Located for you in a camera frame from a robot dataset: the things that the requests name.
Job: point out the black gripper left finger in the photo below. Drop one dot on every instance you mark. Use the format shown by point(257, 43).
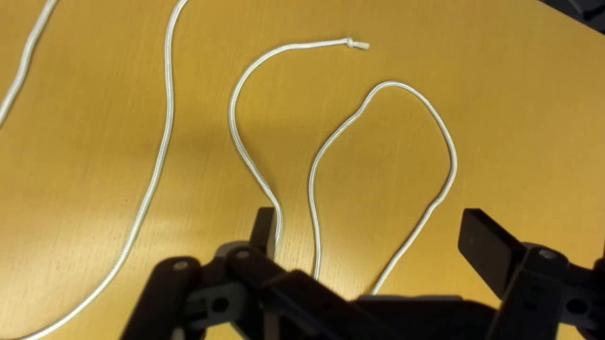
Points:
point(240, 288)

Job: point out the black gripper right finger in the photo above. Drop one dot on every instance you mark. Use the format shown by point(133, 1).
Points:
point(537, 288)

